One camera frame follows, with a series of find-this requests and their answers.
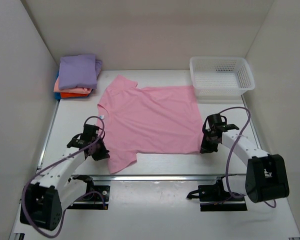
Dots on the folded purple t-shirt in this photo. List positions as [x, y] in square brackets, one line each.
[79, 71]

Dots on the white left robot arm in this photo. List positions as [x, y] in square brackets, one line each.
[49, 194]

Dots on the folded blue t-shirt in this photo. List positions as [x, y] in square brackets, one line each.
[57, 95]

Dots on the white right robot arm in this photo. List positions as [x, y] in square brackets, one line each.
[266, 177]

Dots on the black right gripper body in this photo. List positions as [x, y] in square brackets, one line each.
[208, 144]

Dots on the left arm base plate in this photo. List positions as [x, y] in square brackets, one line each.
[94, 201]

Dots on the pink t-shirt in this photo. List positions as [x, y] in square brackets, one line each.
[148, 120]

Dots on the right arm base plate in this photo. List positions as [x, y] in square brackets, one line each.
[213, 198]

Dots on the aluminium table edge rail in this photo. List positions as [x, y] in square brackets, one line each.
[68, 120]

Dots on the folded salmon t-shirt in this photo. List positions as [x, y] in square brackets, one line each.
[75, 90]

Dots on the white plastic basket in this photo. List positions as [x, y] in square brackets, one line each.
[220, 77]

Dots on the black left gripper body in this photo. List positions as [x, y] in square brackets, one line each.
[100, 151]

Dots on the folded orange t-shirt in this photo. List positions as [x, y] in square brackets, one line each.
[66, 95]

